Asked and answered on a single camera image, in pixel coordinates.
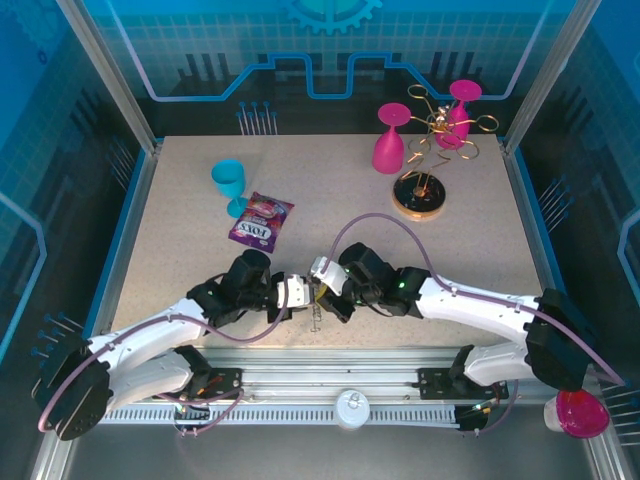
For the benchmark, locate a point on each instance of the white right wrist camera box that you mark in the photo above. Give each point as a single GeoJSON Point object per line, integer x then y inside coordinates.
{"type": "Point", "coordinates": [337, 282]}

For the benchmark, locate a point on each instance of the aluminium mounting rail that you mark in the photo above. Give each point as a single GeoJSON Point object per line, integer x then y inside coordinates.
{"type": "Point", "coordinates": [325, 365]}

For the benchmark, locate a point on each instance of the pink plastic cup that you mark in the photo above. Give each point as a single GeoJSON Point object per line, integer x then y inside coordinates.
{"type": "Point", "coordinates": [580, 415]}

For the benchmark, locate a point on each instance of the purple Fox's berries candy bag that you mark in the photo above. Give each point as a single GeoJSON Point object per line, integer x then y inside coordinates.
{"type": "Point", "coordinates": [260, 225]}

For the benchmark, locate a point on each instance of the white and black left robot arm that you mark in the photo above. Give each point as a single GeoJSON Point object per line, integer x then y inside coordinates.
{"type": "Point", "coordinates": [145, 330]}

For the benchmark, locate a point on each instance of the pink plastic wine goblet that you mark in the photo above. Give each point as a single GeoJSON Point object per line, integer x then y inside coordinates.
{"type": "Point", "coordinates": [389, 152]}
{"type": "Point", "coordinates": [456, 130]}

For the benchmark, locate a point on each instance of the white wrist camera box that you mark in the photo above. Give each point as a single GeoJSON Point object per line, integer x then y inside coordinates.
{"type": "Point", "coordinates": [337, 282]}
{"type": "Point", "coordinates": [295, 292]}

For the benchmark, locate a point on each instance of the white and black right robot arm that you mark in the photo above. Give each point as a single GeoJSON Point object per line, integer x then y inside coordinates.
{"type": "Point", "coordinates": [475, 305]}

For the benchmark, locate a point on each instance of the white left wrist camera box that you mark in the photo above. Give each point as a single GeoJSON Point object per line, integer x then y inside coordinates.
{"type": "Point", "coordinates": [295, 292]}

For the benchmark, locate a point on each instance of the white round knob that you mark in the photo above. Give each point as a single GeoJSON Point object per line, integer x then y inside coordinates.
{"type": "Point", "coordinates": [352, 407]}

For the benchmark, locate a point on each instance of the aluminium frame post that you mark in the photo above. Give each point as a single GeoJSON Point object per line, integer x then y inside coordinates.
{"type": "Point", "coordinates": [550, 75]}
{"type": "Point", "coordinates": [112, 75]}

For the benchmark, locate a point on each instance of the blue plastic wine goblet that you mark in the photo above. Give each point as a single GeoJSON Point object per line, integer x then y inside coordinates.
{"type": "Point", "coordinates": [229, 180]}

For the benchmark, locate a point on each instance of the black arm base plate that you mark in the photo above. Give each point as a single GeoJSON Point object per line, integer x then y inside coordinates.
{"type": "Point", "coordinates": [432, 382]}
{"type": "Point", "coordinates": [227, 377]}

